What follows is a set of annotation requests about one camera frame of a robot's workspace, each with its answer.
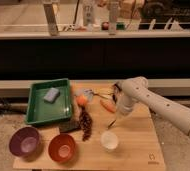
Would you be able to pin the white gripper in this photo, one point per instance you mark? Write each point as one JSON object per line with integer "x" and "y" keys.
{"x": 125, "y": 105}

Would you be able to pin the small dark fork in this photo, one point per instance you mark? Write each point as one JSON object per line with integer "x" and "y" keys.
{"x": 111, "y": 124}

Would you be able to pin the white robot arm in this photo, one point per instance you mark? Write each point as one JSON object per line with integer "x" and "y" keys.
{"x": 136, "y": 90}

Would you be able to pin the orange carrot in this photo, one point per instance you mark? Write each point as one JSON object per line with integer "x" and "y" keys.
{"x": 108, "y": 105}

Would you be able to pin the grey cloth toy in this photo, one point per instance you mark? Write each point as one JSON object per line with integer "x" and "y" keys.
{"x": 88, "y": 93}

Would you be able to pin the white cup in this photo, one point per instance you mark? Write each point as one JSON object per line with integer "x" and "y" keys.
{"x": 109, "y": 140}

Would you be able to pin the wooden board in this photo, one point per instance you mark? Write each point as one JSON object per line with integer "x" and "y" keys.
{"x": 138, "y": 148}

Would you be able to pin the brown grape bunch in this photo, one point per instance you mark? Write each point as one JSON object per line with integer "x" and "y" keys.
{"x": 85, "y": 122}

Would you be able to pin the orange fruit toy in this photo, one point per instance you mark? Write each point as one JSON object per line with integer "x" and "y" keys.
{"x": 82, "y": 100}

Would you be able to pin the dark rectangular block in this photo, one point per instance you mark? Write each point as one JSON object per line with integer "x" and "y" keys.
{"x": 69, "y": 126}

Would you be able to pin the blue sponge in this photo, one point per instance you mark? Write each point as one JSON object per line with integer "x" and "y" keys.
{"x": 51, "y": 95}

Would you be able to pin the orange bowl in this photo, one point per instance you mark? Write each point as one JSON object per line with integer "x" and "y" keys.
{"x": 62, "y": 148}

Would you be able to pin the green plastic tray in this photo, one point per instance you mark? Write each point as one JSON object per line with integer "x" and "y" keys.
{"x": 40, "y": 112}

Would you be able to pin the purple bowl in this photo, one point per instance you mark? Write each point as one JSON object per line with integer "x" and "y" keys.
{"x": 24, "y": 142}

